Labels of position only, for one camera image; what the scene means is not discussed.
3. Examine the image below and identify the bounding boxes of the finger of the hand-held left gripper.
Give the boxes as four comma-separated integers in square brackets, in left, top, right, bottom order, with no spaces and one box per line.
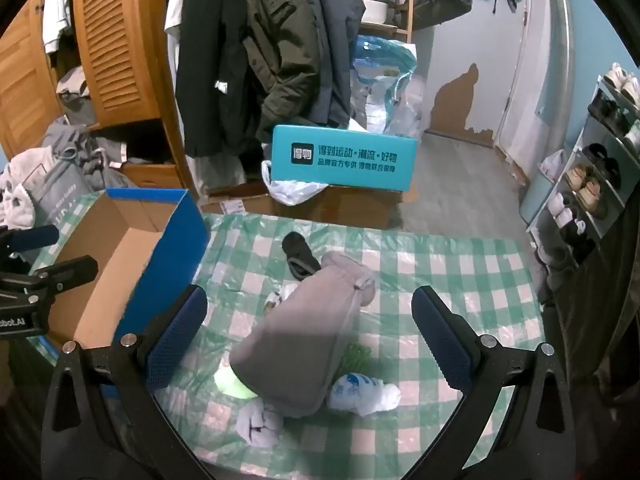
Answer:
[0,225,61,257]
[0,255,99,295]

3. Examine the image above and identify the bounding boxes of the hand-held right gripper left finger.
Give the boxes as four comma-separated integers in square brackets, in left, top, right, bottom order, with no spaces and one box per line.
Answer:
[40,284,221,480]

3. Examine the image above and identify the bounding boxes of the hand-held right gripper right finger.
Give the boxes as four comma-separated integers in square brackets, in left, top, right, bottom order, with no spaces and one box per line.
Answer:
[400,285,576,480]

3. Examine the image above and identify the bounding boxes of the blue cardboard box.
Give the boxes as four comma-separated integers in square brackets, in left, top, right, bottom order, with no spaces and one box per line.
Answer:
[37,187,211,356]

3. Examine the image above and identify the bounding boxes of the light green plastic bag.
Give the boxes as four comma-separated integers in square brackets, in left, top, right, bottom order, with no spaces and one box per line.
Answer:
[215,367,257,401]

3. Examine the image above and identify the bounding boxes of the grey towel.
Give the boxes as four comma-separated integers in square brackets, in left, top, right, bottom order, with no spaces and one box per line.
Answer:
[236,399,285,451]

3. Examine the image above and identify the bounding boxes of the grey sweatpants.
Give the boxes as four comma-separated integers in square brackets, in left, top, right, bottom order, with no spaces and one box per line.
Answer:
[229,252,376,418]

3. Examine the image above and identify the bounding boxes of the white fluffy garment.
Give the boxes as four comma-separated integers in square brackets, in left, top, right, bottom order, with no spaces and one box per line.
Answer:
[0,150,56,228]

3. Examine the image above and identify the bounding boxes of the grey printed bag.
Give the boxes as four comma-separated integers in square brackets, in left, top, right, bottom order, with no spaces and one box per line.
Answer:
[35,160,96,221]

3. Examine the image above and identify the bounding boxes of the green checked tablecloth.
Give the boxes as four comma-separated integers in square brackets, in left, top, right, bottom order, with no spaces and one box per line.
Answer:
[27,192,548,480]

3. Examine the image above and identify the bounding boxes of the dark green fuzzy cloth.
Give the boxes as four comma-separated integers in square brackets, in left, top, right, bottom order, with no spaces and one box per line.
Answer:
[340,342,373,376]

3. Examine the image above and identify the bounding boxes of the white blue sock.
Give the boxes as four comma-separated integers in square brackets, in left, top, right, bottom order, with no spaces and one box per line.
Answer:
[326,372,402,417]

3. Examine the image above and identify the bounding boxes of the grey hoodie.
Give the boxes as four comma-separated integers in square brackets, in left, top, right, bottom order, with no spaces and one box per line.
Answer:
[42,120,131,186]

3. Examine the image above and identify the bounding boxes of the black sock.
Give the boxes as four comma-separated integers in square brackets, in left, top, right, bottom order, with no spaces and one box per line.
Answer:
[281,232,322,281]

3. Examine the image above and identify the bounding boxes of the brown cardboard box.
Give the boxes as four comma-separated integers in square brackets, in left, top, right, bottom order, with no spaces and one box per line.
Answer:
[200,182,416,233]

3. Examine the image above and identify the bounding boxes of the light blue shoe rack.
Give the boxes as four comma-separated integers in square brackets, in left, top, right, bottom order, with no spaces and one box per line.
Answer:
[520,62,640,281]

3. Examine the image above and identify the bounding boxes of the teal printed box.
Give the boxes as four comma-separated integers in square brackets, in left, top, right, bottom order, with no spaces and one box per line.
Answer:
[270,124,418,192]

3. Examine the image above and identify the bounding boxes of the small white plastic bag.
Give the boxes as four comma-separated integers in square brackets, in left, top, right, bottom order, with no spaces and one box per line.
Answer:
[540,150,569,183]

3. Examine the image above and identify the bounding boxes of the group of assorted shoes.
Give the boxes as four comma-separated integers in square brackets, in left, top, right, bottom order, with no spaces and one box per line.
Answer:
[535,62,640,266]

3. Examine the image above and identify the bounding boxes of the wooden louvered wardrobe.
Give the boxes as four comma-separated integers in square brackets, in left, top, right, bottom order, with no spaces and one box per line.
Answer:
[0,0,196,196]

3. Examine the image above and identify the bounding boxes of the black hanging jacket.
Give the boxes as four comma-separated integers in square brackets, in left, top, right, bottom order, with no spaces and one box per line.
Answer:
[175,0,251,158]

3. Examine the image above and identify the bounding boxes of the white hanging garment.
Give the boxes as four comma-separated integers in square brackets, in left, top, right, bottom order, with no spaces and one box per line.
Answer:
[150,0,193,196]

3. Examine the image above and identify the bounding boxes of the white door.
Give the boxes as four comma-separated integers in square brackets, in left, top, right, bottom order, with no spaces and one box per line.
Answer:
[492,0,576,176]

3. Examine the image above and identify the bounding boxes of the olive hanging jacket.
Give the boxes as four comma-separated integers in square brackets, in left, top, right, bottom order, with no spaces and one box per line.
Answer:
[244,0,322,146]

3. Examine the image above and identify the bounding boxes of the dark grey hanging jacket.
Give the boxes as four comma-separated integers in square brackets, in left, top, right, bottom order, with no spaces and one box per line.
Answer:
[295,0,368,128]

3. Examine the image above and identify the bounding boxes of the white bowl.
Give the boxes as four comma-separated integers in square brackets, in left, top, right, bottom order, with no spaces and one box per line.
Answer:
[361,0,392,25]

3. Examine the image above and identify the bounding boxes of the wooden shelf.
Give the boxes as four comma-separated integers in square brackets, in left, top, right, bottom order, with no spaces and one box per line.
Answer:
[360,0,416,43]

